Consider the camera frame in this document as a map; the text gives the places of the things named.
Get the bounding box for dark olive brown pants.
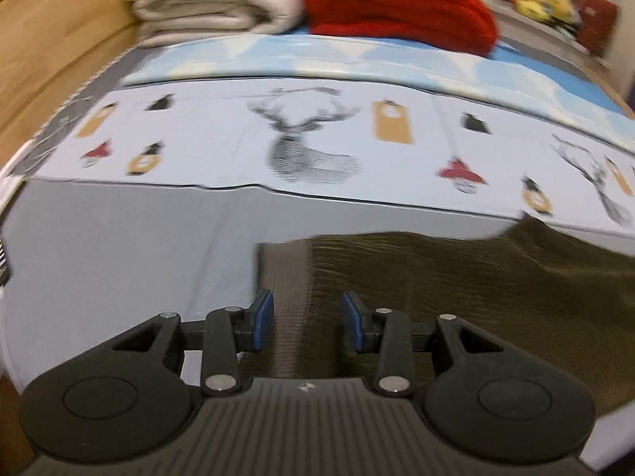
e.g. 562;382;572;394
257;217;634;414

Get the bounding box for white printed deer bedsheet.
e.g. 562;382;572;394
1;77;634;387

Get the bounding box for light blue cloud blanket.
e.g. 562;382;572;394
121;35;634;153

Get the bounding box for white shelf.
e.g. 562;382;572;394
482;0;610;70

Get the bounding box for dark red box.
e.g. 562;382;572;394
575;0;619;56

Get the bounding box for yellow plush toy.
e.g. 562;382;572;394
511;0;573;24

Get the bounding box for wooden bed frame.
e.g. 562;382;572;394
1;0;136;162

